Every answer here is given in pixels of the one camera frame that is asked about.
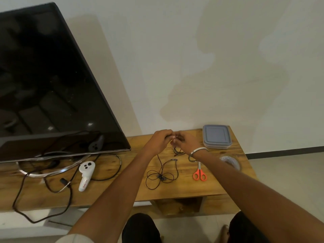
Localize white handheld controller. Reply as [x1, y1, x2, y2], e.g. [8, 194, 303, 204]
[78, 161, 96, 192]

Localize clear tape roll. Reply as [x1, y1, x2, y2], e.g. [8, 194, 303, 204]
[219, 155, 241, 172]

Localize plastic container with grey lid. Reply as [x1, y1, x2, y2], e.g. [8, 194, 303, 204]
[202, 124, 232, 150]

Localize person's white sleeve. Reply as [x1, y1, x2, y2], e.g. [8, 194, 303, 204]
[55, 234, 95, 243]

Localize person's left hand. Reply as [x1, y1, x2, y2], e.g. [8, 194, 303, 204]
[145, 129, 176, 156]

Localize silver bracelet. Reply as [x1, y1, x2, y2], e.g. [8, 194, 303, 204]
[188, 147, 209, 163]

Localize black flat screen television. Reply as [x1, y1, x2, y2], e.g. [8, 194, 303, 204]
[0, 2, 131, 163]

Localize person's right hand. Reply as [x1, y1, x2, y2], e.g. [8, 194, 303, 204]
[171, 131, 203, 156]

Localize person's bare foot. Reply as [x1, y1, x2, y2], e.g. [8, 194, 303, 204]
[218, 225, 230, 243]

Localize thin black cable loop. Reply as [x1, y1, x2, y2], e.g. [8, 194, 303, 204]
[90, 153, 122, 182]

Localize thick black power cable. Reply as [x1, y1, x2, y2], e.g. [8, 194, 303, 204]
[12, 171, 73, 224]

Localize person's right forearm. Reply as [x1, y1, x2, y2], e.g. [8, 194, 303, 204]
[192, 149, 324, 243]

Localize black earphone cable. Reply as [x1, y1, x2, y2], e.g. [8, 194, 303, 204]
[145, 135, 186, 190]

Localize wooden television table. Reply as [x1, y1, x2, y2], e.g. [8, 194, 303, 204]
[0, 126, 258, 218]

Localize black skirting board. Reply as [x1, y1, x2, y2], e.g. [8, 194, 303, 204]
[246, 146, 324, 160]

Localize orange handled scissors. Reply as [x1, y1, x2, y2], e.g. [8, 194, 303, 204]
[193, 161, 208, 182]

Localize person's left forearm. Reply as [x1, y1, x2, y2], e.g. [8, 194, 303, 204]
[68, 147, 158, 243]

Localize person's black trousers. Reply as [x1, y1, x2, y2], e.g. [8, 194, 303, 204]
[122, 211, 269, 243]

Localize silver curved television stand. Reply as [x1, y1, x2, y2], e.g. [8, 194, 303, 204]
[16, 151, 91, 178]

